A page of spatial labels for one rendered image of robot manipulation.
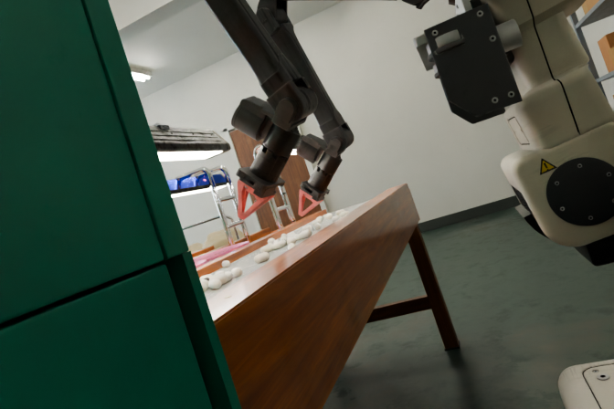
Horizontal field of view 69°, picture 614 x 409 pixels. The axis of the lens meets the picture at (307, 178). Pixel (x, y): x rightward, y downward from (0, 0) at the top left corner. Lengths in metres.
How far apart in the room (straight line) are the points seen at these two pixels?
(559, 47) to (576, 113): 0.12
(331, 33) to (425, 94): 1.40
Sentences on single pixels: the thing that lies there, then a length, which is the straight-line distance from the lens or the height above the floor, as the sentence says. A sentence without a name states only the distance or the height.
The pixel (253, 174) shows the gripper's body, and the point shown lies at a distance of 0.83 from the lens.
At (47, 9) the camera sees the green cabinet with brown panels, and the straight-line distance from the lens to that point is 0.38.
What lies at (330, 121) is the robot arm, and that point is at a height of 1.02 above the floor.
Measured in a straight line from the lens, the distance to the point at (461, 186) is 5.50.
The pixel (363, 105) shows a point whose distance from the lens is 5.62.
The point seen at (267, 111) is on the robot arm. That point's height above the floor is 1.02.
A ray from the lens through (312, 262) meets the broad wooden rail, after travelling 0.73.
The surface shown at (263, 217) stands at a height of 0.77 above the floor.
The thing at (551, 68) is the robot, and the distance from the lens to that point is 0.83.
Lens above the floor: 0.85
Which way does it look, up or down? 2 degrees up
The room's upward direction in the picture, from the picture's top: 19 degrees counter-clockwise
